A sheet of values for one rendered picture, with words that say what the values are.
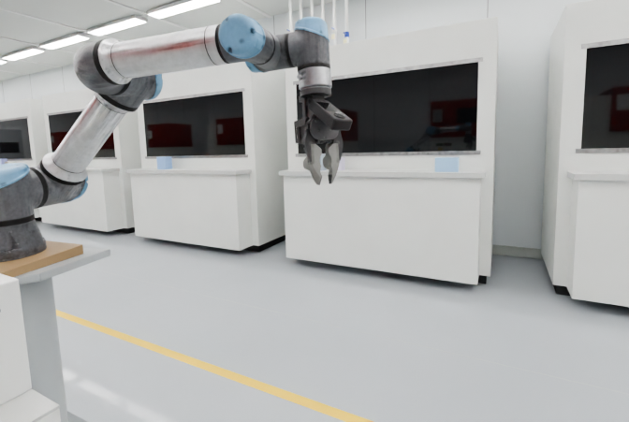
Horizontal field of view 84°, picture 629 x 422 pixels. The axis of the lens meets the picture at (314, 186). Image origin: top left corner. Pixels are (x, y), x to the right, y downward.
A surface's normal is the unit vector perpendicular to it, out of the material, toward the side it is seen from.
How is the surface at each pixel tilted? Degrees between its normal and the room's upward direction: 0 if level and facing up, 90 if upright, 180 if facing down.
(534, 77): 90
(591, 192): 90
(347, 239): 90
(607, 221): 90
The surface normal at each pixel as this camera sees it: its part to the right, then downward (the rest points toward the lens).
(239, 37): -0.24, 0.15
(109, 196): 0.88, 0.03
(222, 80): -0.46, 0.11
